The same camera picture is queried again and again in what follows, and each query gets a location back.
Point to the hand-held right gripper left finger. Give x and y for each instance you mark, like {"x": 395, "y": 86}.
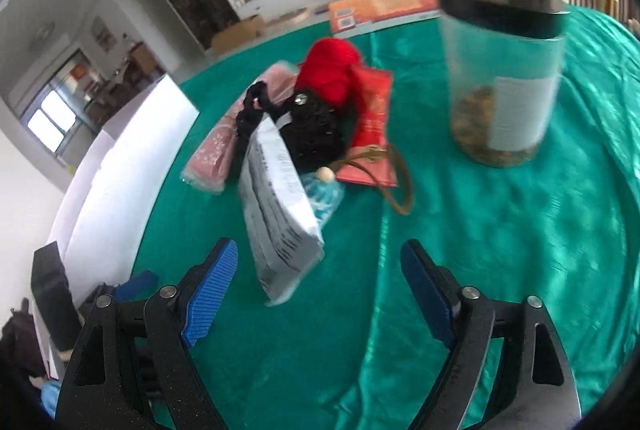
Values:
{"x": 210, "y": 295}

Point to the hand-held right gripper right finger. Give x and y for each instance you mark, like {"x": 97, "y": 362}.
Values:
{"x": 430, "y": 295}

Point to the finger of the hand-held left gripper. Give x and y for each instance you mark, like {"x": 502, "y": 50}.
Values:
{"x": 137, "y": 284}

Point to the white printed pouch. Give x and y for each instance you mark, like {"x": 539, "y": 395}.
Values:
{"x": 275, "y": 220}

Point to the white cardboard box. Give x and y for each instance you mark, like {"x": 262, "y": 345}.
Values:
{"x": 125, "y": 160}

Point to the green tablecloth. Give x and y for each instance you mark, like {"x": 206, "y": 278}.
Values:
{"x": 500, "y": 285}

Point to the light blue packet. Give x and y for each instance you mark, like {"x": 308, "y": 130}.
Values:
{"x": 325, "y": 200}

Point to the pink patterned packet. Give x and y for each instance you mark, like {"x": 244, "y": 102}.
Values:
{"x": 215, "y": 150}

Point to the black knitted pouch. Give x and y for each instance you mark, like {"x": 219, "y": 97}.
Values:
{"x": 310, "y": 135}

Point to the red foil packet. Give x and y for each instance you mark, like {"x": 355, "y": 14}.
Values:
{"x": 372, "y": 110}

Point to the clear jar with black lid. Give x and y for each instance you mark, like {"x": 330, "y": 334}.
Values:
{"x": 470, "y": 60}

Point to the red yarn ball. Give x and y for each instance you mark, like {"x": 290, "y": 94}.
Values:
{"x": 325, "y": 70}

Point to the brown cardboard box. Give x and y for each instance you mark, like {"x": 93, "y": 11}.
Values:
{"x": 237, "y": 33}

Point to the beige round floor pad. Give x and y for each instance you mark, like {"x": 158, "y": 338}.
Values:
{"x": 287, "y": 18}

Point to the orange flat box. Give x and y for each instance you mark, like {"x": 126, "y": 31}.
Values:
{"x": 385, "y": 5}

